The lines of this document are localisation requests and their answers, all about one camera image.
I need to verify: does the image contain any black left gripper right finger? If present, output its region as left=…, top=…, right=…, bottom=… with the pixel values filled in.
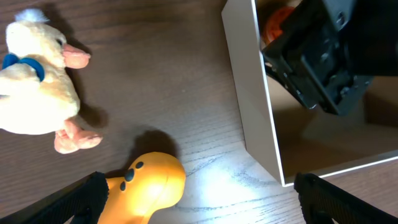
left=294, top=173, right=397, bottom=224

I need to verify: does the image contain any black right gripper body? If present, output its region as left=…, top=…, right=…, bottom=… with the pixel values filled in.
left=261, top=0, right=373, bottom=116

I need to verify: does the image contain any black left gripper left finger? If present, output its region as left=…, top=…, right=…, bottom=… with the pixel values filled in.
left=1, top=172, right=109, bottom=224

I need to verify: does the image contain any orange round wheel toy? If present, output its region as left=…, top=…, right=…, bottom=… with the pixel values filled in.
left=262, top=6, right=295, bottom=44

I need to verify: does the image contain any orange plastic duck toy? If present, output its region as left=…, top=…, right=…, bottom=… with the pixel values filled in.
left=96, top=152, right=186, bottom=224

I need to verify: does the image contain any white cardboard box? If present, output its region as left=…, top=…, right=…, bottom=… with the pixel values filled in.
left=222, top=0, right=397, bottom=186

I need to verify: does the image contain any plush yellow duck toy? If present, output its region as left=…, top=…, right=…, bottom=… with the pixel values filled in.
left=1, top=9, right=103, bottom=154

